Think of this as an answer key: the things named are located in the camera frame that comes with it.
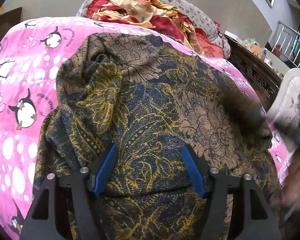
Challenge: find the white upholstered chair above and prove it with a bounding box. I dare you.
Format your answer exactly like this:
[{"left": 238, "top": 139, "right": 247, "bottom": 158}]
[{"left": 267, "top": 68, "right": 300, "bottom": 127}]

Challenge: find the dark wooden furniture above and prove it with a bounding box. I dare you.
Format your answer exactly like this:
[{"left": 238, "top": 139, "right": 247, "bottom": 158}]
[{"left": 0, "top": 7, "right": 22, "bottom": 42}]

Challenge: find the person right hand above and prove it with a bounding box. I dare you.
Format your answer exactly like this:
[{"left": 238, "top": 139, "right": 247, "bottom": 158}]
[{"left": 282, "top": 152, "right": 300, "bottom": 210}]

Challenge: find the grey floral pillow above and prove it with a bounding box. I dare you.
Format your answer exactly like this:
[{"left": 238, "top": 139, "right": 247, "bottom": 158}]
[{"left": 76, "top": 0, "right": 231, "bottom": 59}]

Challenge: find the clutter on shelf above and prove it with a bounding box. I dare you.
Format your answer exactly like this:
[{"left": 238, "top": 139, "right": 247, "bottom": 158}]
[{"left": 224, "top": 30, "right": 284, "bottom": 79}]

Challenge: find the brown batik floral garment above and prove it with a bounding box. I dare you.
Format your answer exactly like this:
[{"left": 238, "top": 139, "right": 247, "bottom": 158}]
[{"left": 33, "top": 33, "right": 285, "bottom": 239}]

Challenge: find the metal railing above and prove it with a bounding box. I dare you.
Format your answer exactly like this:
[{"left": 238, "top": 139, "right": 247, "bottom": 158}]
[{"left": 270, "top": 21, "right": 300, "bottom": 69}]

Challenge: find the dark carved wooden headboard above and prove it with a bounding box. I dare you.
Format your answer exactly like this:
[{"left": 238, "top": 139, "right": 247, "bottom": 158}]
[{"left": 225, "top": 35, "right": 281, "bottom": 111}]

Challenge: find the pink penguin bed sheet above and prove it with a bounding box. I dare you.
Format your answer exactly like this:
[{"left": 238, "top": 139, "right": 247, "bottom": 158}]
[{"left": 0, "top": 16, "right": 291, "bottom": 240}]

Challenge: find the red orange crumpled blanket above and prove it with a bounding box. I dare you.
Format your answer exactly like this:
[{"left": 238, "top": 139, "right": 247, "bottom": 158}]
[{"left": 85, "top": 0, "right": 225, "bottom": 58}]

